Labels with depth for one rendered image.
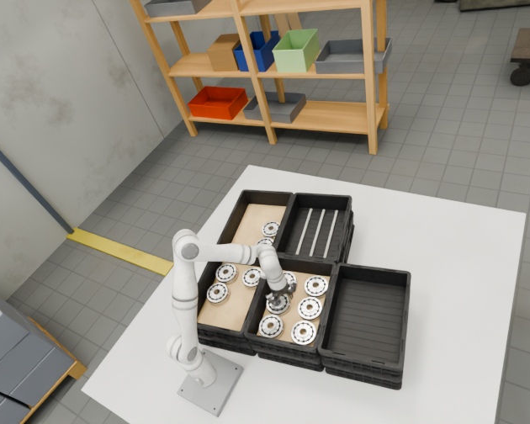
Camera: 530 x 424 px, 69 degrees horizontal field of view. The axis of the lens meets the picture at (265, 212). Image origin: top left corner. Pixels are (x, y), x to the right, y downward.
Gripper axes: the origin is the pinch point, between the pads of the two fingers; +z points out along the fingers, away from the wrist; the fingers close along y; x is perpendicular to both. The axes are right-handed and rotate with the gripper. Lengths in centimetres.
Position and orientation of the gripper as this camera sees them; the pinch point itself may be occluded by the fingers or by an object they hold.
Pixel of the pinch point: (284, 299)
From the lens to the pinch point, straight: 172.2
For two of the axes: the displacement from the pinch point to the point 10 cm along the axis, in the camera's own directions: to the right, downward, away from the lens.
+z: 2.4, 6.7, 7.1
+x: -4.6, -5.7, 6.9
